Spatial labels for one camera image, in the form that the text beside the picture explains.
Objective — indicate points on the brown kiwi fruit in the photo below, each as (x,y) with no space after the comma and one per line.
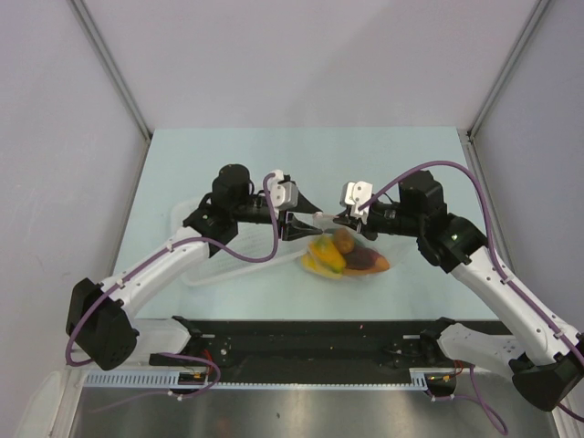
(343,241)

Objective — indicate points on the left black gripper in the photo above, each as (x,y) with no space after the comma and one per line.
(295,229)

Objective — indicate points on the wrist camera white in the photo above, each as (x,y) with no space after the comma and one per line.
(281,191)
(353,197)

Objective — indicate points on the clear zip top bag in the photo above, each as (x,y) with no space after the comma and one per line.
(394,248)

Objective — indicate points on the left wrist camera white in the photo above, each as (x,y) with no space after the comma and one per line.
(281,191)

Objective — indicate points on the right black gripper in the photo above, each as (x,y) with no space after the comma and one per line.
(356,223)

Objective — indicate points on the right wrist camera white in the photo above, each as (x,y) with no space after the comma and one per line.
(353,197)

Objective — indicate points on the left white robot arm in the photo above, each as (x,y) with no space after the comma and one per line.
(99,324)

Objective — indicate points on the white plastic basket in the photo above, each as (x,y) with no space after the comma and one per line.
(253,240)

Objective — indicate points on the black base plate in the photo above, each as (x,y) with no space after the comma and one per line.
(299,351)

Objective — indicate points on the white slotted cable duct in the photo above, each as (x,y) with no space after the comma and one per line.
(184,380)

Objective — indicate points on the yellow green mango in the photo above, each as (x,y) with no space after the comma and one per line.
(327,254)

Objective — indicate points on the papaya slice with red flesh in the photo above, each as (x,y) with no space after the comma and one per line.
(363,261)

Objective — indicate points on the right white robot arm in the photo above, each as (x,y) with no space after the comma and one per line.
(543,357)

